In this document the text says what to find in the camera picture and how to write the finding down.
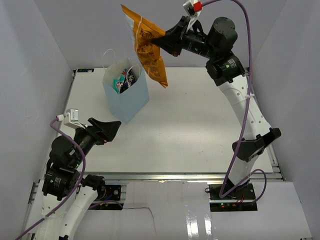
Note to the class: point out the orange Kettle chips bag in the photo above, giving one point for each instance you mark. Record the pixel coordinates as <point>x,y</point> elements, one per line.
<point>143,32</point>

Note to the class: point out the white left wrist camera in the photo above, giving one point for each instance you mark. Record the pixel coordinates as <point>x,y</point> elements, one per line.
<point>71,119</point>

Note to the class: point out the blue Kettle chips bag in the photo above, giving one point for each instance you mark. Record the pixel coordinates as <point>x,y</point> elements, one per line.
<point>128,81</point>

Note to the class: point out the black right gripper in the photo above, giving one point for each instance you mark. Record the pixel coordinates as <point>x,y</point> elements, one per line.
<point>170,42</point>

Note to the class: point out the light blue paper bag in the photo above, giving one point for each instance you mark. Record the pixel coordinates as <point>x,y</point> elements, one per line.
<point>124,106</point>

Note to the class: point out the teal Fox's mint candy bag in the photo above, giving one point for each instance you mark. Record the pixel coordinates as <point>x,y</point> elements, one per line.
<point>118,82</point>

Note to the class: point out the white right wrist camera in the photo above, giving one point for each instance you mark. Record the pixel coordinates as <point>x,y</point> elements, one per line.
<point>193,9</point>

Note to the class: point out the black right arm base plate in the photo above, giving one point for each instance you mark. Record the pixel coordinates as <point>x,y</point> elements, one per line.
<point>243,193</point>

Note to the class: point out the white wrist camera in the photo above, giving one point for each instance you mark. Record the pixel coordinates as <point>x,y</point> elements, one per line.
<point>193,9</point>
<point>71,119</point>

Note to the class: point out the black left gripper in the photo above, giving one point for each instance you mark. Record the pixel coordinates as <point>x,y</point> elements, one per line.
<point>108,129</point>

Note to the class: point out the aluminium front frame rail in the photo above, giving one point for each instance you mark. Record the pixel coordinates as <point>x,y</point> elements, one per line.
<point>207,177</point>

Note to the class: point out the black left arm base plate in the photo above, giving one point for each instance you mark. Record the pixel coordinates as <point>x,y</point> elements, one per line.
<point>110,192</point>

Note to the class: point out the white front cover sheet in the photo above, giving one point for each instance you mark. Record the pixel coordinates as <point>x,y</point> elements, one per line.
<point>181,211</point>

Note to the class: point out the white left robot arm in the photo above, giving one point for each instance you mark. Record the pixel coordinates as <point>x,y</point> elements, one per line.
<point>66,192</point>

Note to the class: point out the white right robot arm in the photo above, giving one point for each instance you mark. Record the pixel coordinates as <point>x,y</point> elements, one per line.
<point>229,75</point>

